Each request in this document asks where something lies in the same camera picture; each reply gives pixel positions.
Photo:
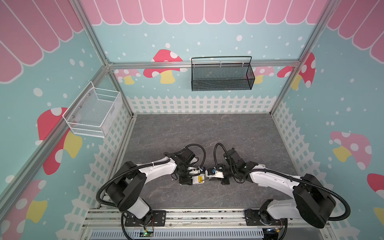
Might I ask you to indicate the black mesh wall basket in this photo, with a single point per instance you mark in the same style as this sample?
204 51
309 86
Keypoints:
228 73

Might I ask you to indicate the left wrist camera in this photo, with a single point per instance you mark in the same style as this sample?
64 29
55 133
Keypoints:
193 172

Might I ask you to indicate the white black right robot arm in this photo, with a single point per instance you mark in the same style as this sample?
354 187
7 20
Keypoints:
307 201

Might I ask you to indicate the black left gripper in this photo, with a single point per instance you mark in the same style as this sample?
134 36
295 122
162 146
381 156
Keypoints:
187 181

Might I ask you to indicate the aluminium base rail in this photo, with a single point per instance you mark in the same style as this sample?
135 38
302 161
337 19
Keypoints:
197 224

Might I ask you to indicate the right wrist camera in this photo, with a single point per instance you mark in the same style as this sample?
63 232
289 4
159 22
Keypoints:
212 173

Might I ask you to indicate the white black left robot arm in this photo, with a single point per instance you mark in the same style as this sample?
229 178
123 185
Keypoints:
126 185

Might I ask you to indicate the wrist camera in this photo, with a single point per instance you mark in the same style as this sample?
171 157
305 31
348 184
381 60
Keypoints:
193 172
212 173

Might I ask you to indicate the white wire wall basket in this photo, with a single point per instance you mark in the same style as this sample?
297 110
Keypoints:
93 112

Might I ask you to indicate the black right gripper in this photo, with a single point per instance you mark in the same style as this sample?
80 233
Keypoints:
225 180

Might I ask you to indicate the white remote control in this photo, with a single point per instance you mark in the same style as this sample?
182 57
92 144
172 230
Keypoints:
198 179

